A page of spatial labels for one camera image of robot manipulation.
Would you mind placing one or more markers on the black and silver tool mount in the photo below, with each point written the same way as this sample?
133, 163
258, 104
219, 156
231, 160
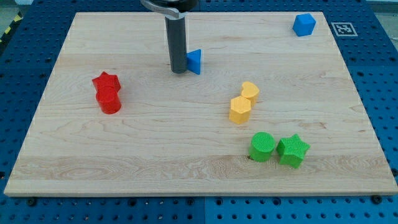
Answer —
171, 9

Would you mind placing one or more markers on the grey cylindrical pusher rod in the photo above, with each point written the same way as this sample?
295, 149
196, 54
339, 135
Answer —
176, 38

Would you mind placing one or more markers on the blue triangle block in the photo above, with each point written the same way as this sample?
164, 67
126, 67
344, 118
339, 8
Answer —
194, 61

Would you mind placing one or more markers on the blue cube block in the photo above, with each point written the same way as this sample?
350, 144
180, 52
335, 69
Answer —
304, 24

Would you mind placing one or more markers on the red star block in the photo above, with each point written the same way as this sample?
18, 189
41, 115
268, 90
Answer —
106, 80

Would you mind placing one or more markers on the yellow heart block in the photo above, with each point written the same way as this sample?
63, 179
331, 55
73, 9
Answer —
250, 91

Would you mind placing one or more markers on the red cylinder block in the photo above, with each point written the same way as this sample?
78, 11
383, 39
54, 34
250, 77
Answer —
108, 100

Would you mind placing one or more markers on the yellow hexagon block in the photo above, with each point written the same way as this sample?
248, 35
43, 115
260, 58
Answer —
239, 110

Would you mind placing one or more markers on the wooden board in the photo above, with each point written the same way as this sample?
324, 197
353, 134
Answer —
172, 135

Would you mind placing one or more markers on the green cylinder block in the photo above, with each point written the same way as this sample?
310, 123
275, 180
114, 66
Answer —
262, 146

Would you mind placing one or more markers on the green star block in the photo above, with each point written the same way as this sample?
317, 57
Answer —
292, 151

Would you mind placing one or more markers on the white fiducial marker tag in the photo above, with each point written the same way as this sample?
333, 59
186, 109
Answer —
344, 29

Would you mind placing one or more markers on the black bolt left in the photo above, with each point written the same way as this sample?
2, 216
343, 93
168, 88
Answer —
31, 202

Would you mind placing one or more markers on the black bolt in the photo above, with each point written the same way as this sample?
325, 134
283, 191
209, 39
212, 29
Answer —
376, 199
31, 202

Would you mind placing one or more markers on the black bolt right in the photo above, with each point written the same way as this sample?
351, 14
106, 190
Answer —
376, 199

